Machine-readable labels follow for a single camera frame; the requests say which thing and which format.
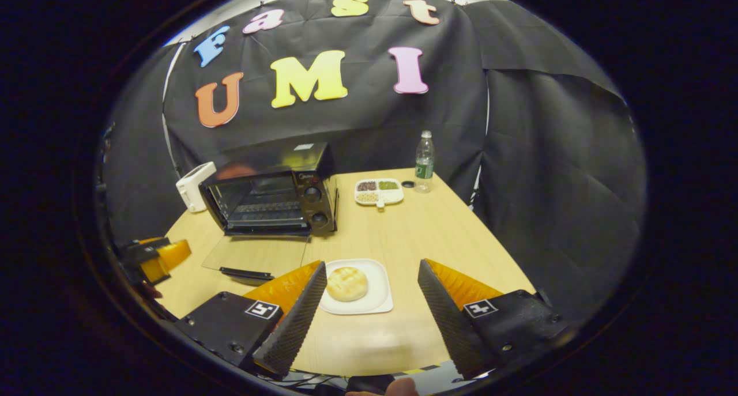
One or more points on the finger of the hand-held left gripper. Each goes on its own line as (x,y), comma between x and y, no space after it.
(167,260)
(153,241)

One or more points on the white divided snack plate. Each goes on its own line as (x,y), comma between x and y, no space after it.
(379,192)

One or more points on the round bread bun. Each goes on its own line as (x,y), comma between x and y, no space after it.
(347,283)

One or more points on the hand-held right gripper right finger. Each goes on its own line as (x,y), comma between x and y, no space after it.
(447,321)

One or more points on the black backdrop cloth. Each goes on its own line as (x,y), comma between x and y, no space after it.
(548,183)

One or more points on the black electric oven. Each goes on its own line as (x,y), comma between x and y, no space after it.
(314,194)

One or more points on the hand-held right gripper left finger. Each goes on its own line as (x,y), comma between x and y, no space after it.
(294,327)

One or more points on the white square plate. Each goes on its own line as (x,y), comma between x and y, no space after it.
(377,281)

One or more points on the white toaster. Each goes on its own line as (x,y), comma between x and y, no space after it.
(193,185)

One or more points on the clear plastic water bottle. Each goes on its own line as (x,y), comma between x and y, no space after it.
(424,165)

